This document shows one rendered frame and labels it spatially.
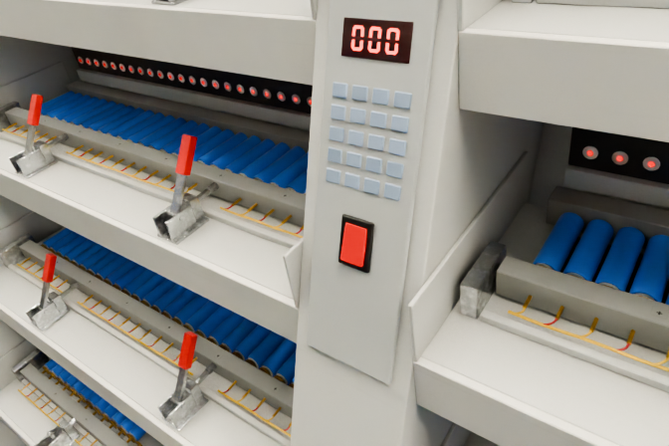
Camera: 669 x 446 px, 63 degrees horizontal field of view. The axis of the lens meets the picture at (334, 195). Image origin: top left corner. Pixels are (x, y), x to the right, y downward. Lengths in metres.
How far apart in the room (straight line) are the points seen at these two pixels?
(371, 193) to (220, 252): 0.19
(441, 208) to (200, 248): 0.24
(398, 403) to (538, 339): 0.10
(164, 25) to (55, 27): 0.18
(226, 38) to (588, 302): 0.30
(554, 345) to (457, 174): 0.12
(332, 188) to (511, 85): 0.13
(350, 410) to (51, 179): 0.44
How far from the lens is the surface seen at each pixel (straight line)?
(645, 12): 0.32
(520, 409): 0.35
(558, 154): 0.50
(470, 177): 0.36
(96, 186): 0.64
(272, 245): 0.47
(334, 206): 0.35
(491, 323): 0.38
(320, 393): 0.42
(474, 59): 0.30
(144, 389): 0.66
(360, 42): 0.33
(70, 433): 0.91
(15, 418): 1.00
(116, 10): 0.51
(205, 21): 0.43
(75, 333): 0.77
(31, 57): 0.92
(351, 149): 0.33
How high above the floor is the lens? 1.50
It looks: 17 degrees down
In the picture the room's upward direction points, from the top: 4 degrees clockwise
